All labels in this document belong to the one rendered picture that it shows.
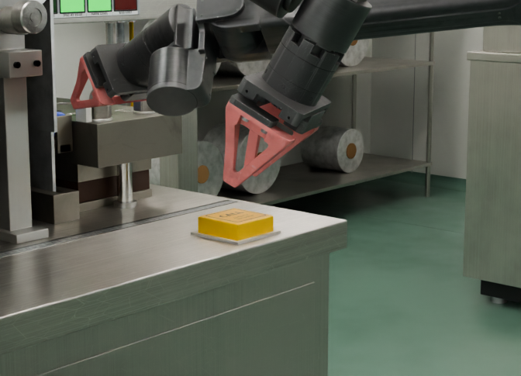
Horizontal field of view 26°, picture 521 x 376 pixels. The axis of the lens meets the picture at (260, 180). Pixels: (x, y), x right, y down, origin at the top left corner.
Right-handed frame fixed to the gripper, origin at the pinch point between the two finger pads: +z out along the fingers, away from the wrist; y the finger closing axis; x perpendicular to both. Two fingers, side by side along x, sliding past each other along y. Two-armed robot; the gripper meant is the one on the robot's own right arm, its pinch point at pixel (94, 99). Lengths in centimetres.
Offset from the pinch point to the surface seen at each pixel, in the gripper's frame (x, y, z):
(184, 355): -34.4, -2.4, -0.5
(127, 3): 29, 43, 29
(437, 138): 47, 447, 231
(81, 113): 1.6, 4.6, 8.4
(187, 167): 7, 75, 61
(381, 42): 112, 448, 239
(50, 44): 10.1, 0.3, 4.2
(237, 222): -21.6, 7.6, -7.7
